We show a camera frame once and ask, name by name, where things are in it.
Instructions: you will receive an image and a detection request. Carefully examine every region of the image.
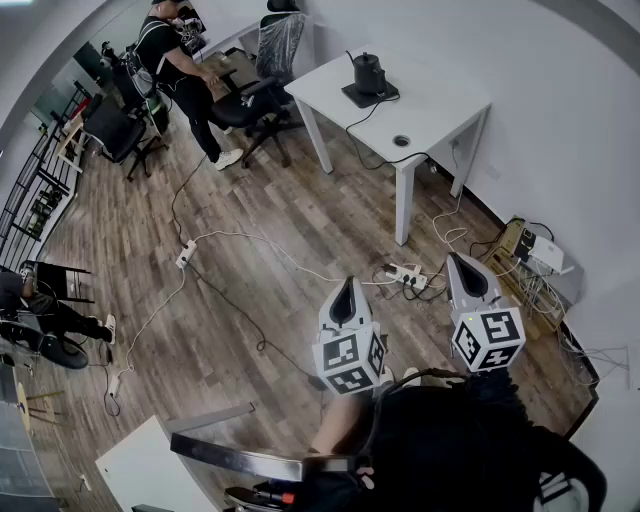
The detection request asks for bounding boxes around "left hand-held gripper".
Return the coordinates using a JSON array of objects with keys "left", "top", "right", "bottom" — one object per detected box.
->
[{"left": 312, "top": 276, "right": 389, "bottom": 397}]

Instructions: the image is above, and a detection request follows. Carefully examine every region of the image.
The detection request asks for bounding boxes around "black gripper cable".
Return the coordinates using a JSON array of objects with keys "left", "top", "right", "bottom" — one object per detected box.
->
[{"left": 372, "top": 367, "right": 469, "bottom": 451}]

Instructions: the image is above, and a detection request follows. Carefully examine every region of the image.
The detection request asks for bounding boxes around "white desk with grey leg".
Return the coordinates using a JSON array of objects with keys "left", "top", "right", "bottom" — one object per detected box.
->
[{"left": 94, "top": 403, "right": 256, "bottom": 512}]

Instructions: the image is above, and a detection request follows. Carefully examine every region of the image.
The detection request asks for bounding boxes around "black device with red tip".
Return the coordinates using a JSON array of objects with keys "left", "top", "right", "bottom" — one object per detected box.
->
[{"left": 224, "top": 482, "right": 301, "bottom": 512}]

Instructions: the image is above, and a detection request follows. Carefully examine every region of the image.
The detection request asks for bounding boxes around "black office chair plastic-wrapped back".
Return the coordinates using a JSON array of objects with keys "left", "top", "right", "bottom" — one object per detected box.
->
[{"left": 209, "top": 0, "right": 309, "bottom": 169}]

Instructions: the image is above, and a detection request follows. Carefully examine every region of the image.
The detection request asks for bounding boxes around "white floor cable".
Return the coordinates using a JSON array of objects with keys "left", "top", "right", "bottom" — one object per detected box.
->
[
  {"left": 122, "top": 267, "right": 187, "bottom": 374},
  {"left": 192, "top": 230, "right": 396, "bottom": 286}
]

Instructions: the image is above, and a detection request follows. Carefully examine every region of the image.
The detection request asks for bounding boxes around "black office chair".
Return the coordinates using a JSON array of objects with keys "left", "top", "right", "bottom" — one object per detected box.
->
[{"left": 82, "top": 94, "right": 171, "bottom": 182}]

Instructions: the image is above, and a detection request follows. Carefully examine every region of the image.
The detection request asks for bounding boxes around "person's right forearm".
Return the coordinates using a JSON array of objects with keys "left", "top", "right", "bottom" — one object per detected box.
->
[{"left": 467, "top": 368, "right": 531, "bottom": 429}]

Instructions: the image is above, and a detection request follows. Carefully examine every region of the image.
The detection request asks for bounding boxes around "black electric kettle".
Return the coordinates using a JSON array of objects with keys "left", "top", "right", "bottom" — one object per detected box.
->
[{"left": 346, "top": 49, "right": 389, "bottom": 96}]

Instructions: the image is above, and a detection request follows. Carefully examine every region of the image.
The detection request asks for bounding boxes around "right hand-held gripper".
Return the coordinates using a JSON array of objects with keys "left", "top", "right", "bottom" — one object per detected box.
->
[{"left": 446, "top": 251, "right": 526, "bottom": 374}]

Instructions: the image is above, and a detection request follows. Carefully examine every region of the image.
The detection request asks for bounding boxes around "black head-mount bar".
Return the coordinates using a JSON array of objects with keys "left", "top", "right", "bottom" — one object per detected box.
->
[{"left": 169, "top": 432, "right": 361, "bottom": 484}]

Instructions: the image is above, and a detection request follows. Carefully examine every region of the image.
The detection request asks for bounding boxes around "bundle of white cables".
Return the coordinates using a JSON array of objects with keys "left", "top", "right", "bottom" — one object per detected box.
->
[{"left": 519, "top": 269, "right": 631, "bottom": 391}]

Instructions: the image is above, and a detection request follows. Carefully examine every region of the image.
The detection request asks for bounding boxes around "thin black cable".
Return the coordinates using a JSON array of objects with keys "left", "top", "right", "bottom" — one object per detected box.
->
[{"left": 344, "top": 92, "right": 431, "bottom": 171}]

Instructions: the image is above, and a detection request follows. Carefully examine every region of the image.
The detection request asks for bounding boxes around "white square table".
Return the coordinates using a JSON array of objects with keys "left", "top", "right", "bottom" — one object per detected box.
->
[{"left": 283, "top": 43, "right": 494, "bottom": 247}]

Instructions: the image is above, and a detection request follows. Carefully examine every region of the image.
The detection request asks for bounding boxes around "person's left forearm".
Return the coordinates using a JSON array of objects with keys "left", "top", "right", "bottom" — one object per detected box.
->
[{"left": 309, "top": 387, "right": 381, "bottom": 454}]

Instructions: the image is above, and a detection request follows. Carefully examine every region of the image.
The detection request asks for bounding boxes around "black kettle base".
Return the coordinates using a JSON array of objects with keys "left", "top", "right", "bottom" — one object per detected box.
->
[{"left": 341, "top": 79, "right": 400, "bottom": 109}]

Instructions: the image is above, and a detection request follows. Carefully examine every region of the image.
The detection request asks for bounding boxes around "black metal chair frame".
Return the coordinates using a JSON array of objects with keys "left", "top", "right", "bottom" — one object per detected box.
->
[{"left": 22, "top": 259, "right": 96, "bottom": 306}]

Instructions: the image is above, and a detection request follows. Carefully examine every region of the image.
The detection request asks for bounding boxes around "black metal shelf rack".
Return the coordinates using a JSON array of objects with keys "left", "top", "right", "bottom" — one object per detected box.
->
[{"left": 0, "top": 84, "right": 94, "bottom": 256}]

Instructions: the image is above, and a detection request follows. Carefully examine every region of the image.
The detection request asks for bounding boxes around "black floor cable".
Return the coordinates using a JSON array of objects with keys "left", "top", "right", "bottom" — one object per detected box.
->
[
  {"left": 185, "top": 262, "right": 331, "bottom": 391},
  {"left": 171, "top": 152, "right": 211, "bottom": 246}
]

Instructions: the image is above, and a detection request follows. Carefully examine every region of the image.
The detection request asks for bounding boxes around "cardboard box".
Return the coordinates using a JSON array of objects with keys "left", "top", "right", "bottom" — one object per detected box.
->
[{"left": 482, "top": 214, "right": 539, "bottom": 276}]

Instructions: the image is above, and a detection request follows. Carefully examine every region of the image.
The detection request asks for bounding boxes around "person's black top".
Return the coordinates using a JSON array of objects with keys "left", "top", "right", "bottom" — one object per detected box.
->
[{"left": 299, "top": 367, "right": 609, "bottom": 512}]

